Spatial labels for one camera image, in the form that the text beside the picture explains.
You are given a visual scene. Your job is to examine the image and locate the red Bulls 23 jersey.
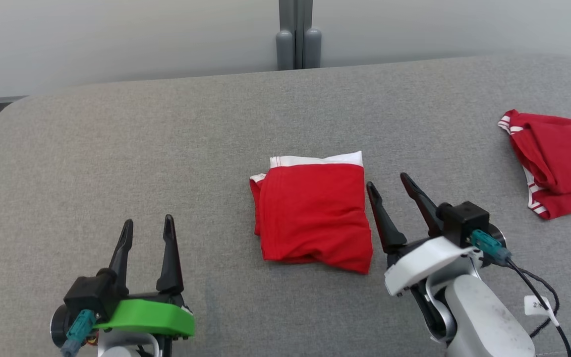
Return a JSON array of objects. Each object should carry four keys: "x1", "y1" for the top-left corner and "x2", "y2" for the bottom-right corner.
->
[{"x1": 497, "y1": 109, "x2": 571, "y2": 221}]

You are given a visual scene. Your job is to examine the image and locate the red shorts with white stripe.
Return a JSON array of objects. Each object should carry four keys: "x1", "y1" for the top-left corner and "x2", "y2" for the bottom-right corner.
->
[{"x1": 249, "y1": 151, "x2": 374, "y2": 275}]

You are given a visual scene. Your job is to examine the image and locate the white cable label tag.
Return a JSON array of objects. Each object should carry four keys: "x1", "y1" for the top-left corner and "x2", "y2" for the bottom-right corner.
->
[{"x1": 523, "y1": 295, "x2": 560, "y2": 326}]

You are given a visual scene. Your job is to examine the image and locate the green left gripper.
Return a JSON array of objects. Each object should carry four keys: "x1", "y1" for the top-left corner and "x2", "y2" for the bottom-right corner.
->
[{"x1": 92, "y1": 214, "x2": 196, "y2": 341}]

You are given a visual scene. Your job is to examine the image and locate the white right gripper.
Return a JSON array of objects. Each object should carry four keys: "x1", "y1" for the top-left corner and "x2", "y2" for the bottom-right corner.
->
[{"x1": 366, "y1": 173, "x2": 480, "y2": 298}]

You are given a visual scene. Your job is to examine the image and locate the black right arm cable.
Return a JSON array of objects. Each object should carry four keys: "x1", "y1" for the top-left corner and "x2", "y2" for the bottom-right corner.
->
[{"x1": 506, "y1": 259, "x2": 571, "y2": 357}]

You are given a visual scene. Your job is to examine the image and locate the teal right camera connector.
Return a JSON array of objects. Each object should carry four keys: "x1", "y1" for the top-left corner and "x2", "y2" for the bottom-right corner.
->
[{"x1": 469, "y1": 229, "x2": 514, "y2": 267}]

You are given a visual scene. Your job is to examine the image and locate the teal camera connector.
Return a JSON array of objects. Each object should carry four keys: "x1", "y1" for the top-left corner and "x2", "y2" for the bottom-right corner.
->
[
  {"x1": 469, "y1": 229, "x2": 514, "y2": 267},
  {"x1": 59, "y1": 309, "x2": 98, "y2": 357}
]

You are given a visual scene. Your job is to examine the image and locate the grey door frame post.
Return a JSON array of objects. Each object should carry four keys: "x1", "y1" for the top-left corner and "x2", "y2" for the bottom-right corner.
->
[{"x1": 275, "y1": 0, "x2": 323, "y2": 70}]

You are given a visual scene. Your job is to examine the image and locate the teal left camera connector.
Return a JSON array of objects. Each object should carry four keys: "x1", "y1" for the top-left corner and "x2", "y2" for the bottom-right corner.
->
[{"x1": 59, "y1": 309, "x2": 98, "y2": 357}]

